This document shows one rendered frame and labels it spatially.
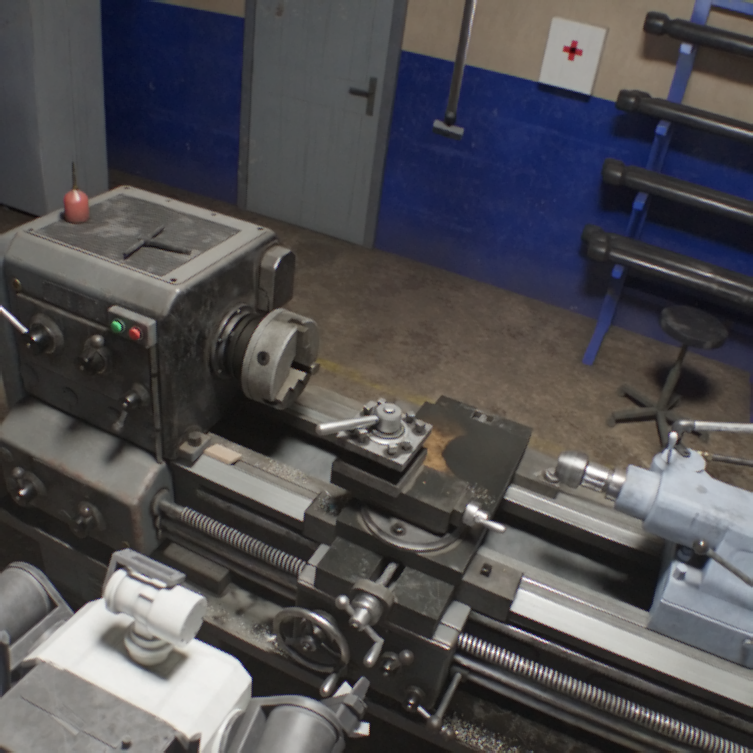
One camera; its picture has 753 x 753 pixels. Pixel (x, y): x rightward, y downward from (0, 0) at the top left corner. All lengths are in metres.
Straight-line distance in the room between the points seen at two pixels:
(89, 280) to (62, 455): 0.52
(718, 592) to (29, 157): 4.73
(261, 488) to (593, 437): 2.25
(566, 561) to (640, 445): 1.88
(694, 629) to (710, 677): 0.11
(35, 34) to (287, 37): 1.54
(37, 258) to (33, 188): 3.42
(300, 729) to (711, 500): 1.12
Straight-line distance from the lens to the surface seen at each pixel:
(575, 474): 1.77
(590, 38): 4.41
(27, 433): 2.26
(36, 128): 5.26
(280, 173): 5.42
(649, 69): 4.50
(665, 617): 1.86
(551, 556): 2.11
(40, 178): 5.37
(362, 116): 5.01
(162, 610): 0.93
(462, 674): 1.94
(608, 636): 1.83
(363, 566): 1.76
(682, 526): 1.77
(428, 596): 1.73
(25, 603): 1.11
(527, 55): 4.62
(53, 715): 0.96
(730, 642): 1.89
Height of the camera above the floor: 2.19
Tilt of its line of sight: 35 degrees down
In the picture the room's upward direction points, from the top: 10 degrees clockwise
